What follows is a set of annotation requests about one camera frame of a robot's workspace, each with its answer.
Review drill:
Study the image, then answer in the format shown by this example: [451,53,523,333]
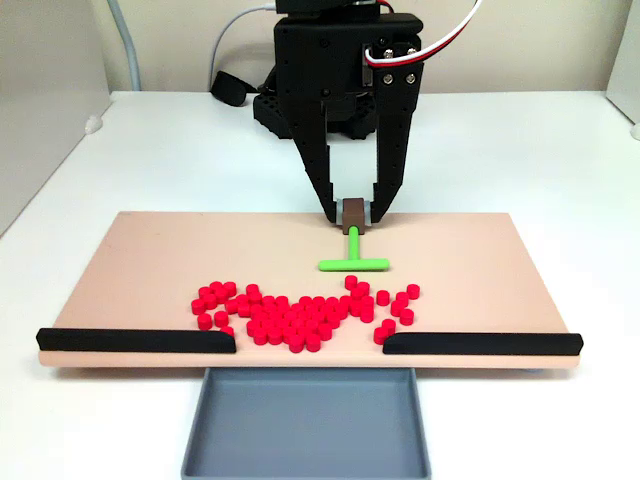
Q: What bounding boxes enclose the grey shallow tray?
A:
[180,367,432,480]

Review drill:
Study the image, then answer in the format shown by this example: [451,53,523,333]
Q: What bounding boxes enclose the black clamp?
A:
[209,71,252,108]

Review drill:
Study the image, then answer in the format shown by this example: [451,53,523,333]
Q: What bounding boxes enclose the beige rectangular work board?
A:
[38,210,584,372]

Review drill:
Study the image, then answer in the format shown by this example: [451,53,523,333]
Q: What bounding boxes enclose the grey tube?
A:
[106,0,142,92]

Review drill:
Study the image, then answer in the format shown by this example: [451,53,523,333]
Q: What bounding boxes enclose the green T-shaped pusher tool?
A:
[318,197,391,274]

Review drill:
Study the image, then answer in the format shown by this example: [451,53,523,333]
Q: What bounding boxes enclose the white power cable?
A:
[208,3,277,94]

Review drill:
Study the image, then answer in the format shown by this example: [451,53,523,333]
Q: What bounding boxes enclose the white and red servo cable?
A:
[363,0,485,69]

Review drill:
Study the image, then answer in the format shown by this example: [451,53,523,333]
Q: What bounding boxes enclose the black edge rail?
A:
[382,332,585,357]
[35,327,237,355]

